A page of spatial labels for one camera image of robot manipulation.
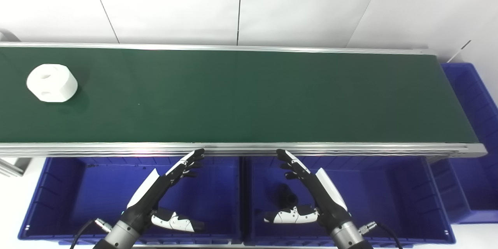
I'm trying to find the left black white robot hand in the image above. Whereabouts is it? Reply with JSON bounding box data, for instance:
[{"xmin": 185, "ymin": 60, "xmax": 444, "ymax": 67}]
[{"xmin": 124, "ymin": 149, "xmax": 205, "ymax": 234}]

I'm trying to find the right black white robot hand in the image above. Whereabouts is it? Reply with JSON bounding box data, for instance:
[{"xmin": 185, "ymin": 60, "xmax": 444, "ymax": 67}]
[{"xmin": 263, "ymin": 149, "xmax": 351, "ymax": 233}]

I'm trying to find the white cylindrical plastic part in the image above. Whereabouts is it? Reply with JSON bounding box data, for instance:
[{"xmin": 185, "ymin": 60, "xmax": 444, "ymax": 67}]
[{"xmin": 26, "ymin": 63, "xmax": 78, "ymax": 103}]

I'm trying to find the black plastic part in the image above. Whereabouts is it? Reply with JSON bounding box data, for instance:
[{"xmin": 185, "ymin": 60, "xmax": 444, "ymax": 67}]
[{"xmin": 268, "ymin": 185, "xmax": 298, "ymax": 207}]

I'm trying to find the blue plastic bin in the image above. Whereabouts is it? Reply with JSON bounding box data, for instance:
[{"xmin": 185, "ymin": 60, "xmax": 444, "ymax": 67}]
[
  {"xmin": 242, "ymin": 156, "xmax": 456, "ymax": 246},
  {"xmin": 18, "ymin": 156, "xmax": 245, "ymax": 244},
  {"xmin": 430, "ymin": 62, "xmax": 498, "ymax": 224}
]

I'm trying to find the aluminium conveyor leg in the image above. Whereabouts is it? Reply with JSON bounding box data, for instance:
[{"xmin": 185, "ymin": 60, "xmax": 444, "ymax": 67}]
[{"xmin": 0, "ymin": 158, "xmax": 32, "ymax": 177}]

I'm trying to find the grey conveyor motor housing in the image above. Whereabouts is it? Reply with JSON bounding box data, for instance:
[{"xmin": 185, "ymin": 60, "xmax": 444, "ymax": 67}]
[{"xmin": 0, "ymin": 30, "xmax": 21, "ymax": 43}]

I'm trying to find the thin dark rod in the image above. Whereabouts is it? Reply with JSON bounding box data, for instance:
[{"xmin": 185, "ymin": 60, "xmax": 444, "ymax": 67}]
[{"xmin": 447, "ymin": 40, "xmax": 472, "ymax": 63}]

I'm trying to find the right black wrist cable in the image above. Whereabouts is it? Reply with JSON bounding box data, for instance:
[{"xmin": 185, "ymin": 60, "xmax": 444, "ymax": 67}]
[{"xmin": 358, "ymin": 221, "xmax": 403, "ymax": 249}]

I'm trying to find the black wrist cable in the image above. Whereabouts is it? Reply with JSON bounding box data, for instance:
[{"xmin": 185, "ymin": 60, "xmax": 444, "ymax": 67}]
[
  {"xmin": 358, "ymin": 221, "xmax": 403, "ymax": 249},
  {"xmin": 70, "ymin": 219, "xmax": 113, "ymax": 249}
]

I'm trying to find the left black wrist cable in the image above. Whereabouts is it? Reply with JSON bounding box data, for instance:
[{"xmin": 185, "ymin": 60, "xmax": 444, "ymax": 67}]
[{"xmin": 70, "ymin": 219, "xmax": 113, "ymax": 249}]

